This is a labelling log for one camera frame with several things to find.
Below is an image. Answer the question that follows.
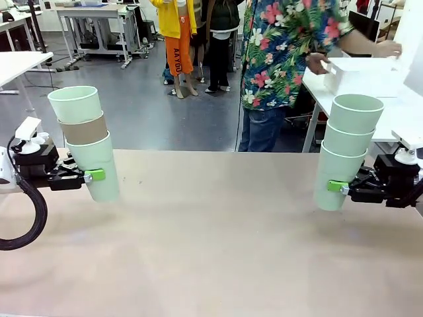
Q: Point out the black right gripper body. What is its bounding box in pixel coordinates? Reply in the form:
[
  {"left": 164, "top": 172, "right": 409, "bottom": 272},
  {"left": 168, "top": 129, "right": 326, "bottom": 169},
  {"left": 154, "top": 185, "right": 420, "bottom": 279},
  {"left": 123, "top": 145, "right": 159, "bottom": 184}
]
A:
[{"left": 373, "top": 154, "right": 421, "bottom": 209}]

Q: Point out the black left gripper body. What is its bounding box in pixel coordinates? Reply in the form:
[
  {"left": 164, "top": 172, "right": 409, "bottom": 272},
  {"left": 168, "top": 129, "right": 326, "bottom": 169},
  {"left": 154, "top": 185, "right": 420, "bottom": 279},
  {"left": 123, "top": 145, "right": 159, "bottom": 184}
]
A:
[{"left": 15, "top": 145, "right": 60, "bottom": 190}]

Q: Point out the light green plastic cup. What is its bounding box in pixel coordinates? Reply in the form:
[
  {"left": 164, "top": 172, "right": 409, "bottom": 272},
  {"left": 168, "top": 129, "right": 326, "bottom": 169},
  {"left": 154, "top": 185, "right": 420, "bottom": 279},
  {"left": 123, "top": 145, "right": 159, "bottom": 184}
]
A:
[
  {"left": 47, "top": 85, "right": 104, "bottom": 125},
  {"left": 65, "top": 130, "right": 120, "bottom": 203},
  {"left": 322, "top": 120, "right": 377, "bottom": 156},
  {"left": 327, "top": 94, "right": 385, "bottom": 135},
  {"left": 313, "top": 140, "right": 368, "bottom": 211}
]

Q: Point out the brown plastic cup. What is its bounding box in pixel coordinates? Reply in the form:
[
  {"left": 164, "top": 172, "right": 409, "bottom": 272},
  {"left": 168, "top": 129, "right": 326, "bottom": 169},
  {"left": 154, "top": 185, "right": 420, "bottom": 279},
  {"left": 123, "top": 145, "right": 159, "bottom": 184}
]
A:
[{"left": 58, "top": 110, "right": 109, "bottom": 146}]

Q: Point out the white plastic basket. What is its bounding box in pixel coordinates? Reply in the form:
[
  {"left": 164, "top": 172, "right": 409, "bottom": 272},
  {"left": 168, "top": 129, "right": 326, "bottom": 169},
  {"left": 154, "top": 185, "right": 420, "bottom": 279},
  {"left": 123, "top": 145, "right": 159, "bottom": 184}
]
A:
[{"left": 323, "top": 56, "right": 410, "bottom": 98}]

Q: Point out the person's right forearm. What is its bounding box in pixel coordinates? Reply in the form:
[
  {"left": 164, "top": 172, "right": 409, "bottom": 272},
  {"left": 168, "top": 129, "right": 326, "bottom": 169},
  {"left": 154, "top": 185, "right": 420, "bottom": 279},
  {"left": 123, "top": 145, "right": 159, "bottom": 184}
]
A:
[{"left": 340, "top": 28, "right": 386, "bottom": 57}]

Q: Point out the person's left hand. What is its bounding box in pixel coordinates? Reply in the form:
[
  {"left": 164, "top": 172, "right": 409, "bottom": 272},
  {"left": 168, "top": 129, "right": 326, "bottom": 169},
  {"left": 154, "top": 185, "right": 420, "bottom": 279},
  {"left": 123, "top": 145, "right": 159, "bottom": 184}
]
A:
[{"left": 306, "top": 52, "right": 332, "bottom": 76}]

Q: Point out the person's right hand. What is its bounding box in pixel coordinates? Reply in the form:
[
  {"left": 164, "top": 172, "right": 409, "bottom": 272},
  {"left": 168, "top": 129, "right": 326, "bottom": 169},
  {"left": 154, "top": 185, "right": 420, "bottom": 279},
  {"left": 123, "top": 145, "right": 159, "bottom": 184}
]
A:
[{"left": 378, "top": 41, "right": 403, "bottom": 59}]

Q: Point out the white side table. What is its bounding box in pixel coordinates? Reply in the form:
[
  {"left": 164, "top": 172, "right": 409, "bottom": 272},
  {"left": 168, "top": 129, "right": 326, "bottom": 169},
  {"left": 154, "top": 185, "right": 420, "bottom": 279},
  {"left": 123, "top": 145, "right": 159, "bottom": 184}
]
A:
[{"left": 302, "top": 57, "right": 423, "bottom": 153}]

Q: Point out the white rounded table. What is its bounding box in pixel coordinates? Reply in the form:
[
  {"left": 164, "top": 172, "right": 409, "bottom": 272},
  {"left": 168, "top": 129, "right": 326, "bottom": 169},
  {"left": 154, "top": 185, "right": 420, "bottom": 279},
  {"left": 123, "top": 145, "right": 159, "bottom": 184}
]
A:
[{"left": 0, "top": 51, "right": 54, "bottom": 113}]

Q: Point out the dark cabinet desk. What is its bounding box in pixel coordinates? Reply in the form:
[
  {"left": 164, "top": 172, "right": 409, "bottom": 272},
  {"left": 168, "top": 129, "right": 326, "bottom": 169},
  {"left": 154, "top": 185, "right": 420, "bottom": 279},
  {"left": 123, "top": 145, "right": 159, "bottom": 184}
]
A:
[{"left": 0, "top": 9, "right": 46, "bottom": 53}]

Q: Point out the black computer monitor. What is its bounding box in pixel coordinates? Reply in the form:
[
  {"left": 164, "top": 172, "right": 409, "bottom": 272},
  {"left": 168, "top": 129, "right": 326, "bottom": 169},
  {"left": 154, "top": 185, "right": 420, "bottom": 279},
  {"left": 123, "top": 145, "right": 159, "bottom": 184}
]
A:
[{"left": 348, "top": 10, "right": 381, "bottom": 44}]

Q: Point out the person in floral shirt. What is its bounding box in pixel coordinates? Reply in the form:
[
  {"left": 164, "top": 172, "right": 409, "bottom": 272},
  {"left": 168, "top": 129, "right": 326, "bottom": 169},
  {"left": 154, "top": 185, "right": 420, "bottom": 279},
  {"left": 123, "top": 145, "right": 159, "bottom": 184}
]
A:
[{"left": 239, "top": 0, "right": 356, "bottom": 153}]

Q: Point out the person in yellow jacket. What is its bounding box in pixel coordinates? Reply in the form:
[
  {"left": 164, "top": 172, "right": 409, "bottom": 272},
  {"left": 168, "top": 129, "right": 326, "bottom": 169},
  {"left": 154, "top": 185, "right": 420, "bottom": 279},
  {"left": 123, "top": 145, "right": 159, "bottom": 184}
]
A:
[{"left": 150, "top": 0, "right": 199, "bottom": 100}]

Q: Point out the person in black clothes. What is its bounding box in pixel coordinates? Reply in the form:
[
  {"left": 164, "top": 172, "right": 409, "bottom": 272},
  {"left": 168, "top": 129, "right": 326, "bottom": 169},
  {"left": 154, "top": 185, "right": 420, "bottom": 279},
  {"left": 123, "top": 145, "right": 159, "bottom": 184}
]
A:
[{"left": 198, "top": 0, "right": 241, "bottom": 94}]

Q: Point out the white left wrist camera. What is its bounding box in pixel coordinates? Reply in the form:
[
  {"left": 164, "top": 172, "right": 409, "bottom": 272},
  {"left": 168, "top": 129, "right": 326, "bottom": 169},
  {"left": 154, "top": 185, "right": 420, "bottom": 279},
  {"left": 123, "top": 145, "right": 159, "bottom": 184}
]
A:
[{"left": 15, "top": 116, "right": 50, "bottom": 155}]

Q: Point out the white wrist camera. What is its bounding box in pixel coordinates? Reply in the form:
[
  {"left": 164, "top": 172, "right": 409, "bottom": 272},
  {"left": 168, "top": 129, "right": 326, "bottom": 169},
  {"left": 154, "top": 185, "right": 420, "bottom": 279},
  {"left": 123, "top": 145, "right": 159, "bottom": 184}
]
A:
[
  {"left": 15, "top": 116, "right": 50, "bottom": 155},
  {"left": 391, "top": 129, "right": 423, "bottom": 165}
]

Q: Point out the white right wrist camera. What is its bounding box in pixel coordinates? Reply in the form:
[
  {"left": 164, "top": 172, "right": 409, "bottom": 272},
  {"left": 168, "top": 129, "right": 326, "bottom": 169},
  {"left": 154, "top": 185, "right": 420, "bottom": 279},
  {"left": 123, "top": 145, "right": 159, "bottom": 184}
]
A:
[{"left": 391, "top": 129, "right": 423, "bottom": 165}]

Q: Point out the black corrugated cable hose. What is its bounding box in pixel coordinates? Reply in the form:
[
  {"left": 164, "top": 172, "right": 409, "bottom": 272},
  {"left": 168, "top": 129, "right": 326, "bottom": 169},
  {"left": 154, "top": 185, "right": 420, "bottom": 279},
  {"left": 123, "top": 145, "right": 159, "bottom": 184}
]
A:
[{"left": 0, "top": 178, "right": 49, "bottom": 251}]

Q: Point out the black floor cable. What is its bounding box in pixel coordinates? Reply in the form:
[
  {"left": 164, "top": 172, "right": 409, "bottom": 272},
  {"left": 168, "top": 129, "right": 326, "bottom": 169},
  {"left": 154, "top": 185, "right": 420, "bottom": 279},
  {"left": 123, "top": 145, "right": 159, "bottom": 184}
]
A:
[{"left": 48, "top": 64, "right": 69, "bottom": 98}]

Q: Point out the grey frame background desk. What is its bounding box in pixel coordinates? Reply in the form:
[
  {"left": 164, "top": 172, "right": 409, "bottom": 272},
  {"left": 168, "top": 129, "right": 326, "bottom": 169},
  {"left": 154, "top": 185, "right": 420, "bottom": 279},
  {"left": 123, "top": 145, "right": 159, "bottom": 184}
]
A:
[{"left": 54, "top": 3, "right": 135, "bottom": 69}]

